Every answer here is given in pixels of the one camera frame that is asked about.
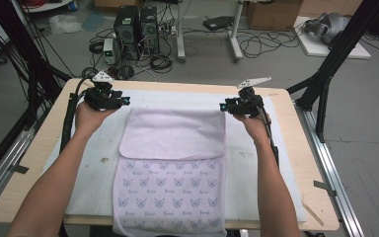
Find person's right hand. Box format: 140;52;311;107
233;110;271;143

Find white desk leg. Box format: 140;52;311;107
228;0;245;63
176;0;187;63

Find wide black computer tower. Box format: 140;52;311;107
113;5;142;61

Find flat black device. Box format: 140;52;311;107
202;15;236;32

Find person's left hand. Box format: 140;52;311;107
74;101;116;139

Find black cable coil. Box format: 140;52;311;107
149;53;174;74

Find black sleeved left gripper cable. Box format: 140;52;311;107
58;78;93;237

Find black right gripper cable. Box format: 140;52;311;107
258;105;280;169

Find black frame stand with cables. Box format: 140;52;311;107
0;0;73;131

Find clear plastic bag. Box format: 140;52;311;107
48;13;83;36

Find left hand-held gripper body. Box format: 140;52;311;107
84;71;122;112

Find pale pink printed towel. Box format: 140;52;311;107
112;107;228;237

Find large cardboard box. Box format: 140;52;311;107
245;0;304;32

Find thin wooden stick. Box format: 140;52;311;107
300;197;325;227

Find white power supply box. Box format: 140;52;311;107
103;38;116;65

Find round black floor device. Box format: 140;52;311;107
116;64;136;81

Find aluminium rail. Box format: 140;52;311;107
0;110;47;215
294;103;365;237

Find black tape strip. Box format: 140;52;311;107
11;164;30;175
313;180;338;198

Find loose black floor cables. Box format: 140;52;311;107
236;29;302;59

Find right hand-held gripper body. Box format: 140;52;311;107
235;76;272;119

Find white grid mat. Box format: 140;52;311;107
40;88;308;223

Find white floor board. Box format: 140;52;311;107
292;16;372;60

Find grey helmet-shaped device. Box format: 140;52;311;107
304;12;351;45

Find narrow black computer tower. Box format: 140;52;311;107
139;5;161;55

